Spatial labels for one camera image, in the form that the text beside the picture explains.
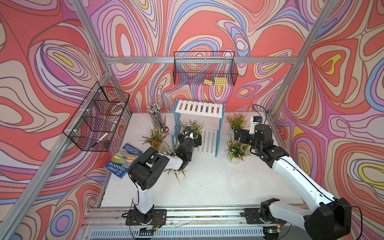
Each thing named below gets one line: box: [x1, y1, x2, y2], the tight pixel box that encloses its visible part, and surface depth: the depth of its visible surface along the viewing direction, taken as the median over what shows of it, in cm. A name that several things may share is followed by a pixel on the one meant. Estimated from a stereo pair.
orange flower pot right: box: [225, 113, 248, 136], surface depth 100 cm
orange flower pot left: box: [137, 128, 170, 150], surface depth 90 cm
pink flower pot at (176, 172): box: [163, 168, 187, 185], surface depth 79 cm
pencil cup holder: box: [147, 103, 165, 129], surface depth 102 cm
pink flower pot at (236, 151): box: [225, 138, 251, 165], surface depth 85 cm
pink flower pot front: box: [180, 117, 205, 139], surface depth 93 cm
